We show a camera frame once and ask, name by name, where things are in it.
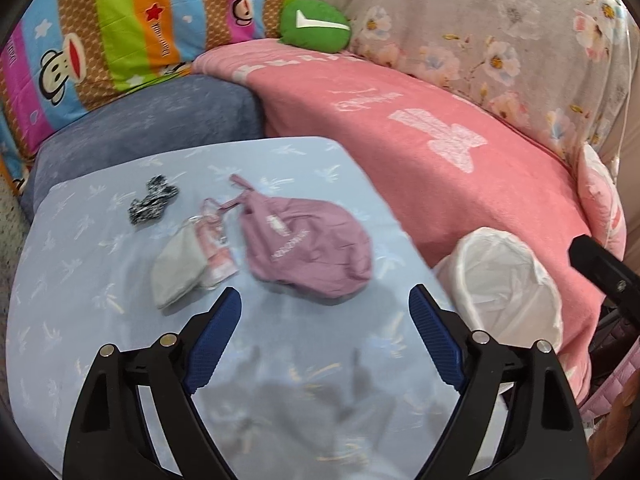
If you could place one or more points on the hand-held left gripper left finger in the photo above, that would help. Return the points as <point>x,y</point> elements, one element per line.
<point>215,340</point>

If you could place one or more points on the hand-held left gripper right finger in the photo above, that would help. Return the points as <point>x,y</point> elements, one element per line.
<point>435,335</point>

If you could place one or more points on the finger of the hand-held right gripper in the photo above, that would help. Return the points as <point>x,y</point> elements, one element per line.
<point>605,272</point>

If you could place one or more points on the grey face mask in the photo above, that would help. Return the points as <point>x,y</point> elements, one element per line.
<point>177,270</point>

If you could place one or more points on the white bag-lined bin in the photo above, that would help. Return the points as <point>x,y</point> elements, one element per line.
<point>500,280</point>

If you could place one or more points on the pink tagged sock pack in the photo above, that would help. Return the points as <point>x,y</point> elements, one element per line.
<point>217,250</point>

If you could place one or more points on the black and white scrunchie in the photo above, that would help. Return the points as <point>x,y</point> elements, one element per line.
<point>150,205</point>

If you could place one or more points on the dark maroon cloth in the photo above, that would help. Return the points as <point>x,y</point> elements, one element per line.
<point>617,332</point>

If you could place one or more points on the pink and white cushion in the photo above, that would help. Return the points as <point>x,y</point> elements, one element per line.
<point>600,195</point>

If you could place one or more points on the light blue printed tablecloth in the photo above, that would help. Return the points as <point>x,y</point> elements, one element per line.
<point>300,320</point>

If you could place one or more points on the pink quilted cloth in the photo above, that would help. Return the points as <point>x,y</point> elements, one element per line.
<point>610,377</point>

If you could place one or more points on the pink blanket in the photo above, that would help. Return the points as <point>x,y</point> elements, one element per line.
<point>425,185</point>

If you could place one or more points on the blue-grey cushion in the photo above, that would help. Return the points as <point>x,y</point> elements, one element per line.
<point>150,115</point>

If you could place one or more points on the grey floral cloth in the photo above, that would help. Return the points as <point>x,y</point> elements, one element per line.
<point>475,20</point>

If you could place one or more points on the green plush pillow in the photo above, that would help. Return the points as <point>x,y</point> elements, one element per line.
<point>315,35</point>

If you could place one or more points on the colourful monkey print quilt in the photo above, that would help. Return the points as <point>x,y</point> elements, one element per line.
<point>125,20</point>

